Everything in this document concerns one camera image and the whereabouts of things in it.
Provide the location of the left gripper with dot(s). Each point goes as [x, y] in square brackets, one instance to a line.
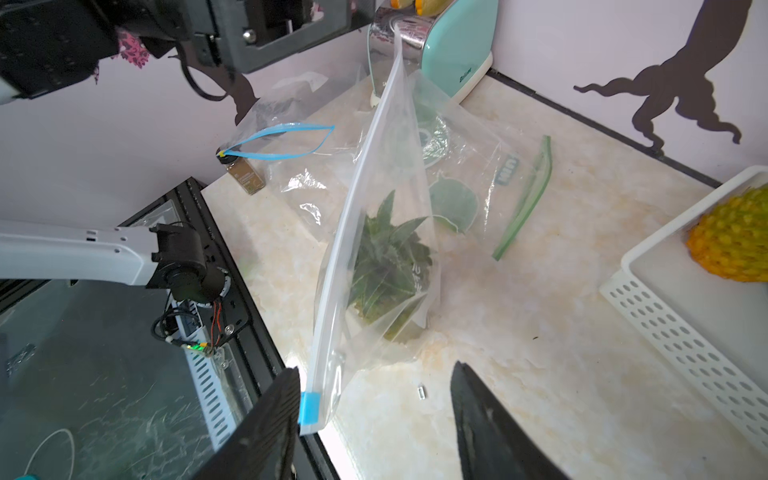
[250, 35]

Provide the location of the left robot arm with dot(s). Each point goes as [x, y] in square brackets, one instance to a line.
[50, 45]

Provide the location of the brown spice jar left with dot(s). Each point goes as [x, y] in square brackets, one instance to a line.
[249, 179]

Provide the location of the blue-zip bag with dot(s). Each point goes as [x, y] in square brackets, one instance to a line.
[308, 166]

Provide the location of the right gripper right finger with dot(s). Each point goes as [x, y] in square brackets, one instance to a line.
[491, 444]

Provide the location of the pineapple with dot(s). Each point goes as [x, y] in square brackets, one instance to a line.
[391, 272]
[731, 240]

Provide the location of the white plastic basket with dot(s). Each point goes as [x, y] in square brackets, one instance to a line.
[713, 331]

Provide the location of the zip bag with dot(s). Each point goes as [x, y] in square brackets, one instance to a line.
[390, 160]

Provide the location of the white vent strip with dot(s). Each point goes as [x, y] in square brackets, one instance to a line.
[215, 393]

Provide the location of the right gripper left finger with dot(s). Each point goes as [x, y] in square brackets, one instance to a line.
[263, 445]

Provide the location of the mint green toaster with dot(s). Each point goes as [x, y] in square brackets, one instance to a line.
[449, 41]

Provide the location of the green-zip bag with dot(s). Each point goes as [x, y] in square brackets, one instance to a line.
[484, 180]

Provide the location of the zip-top bag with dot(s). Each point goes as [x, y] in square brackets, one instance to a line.
[296, 99]

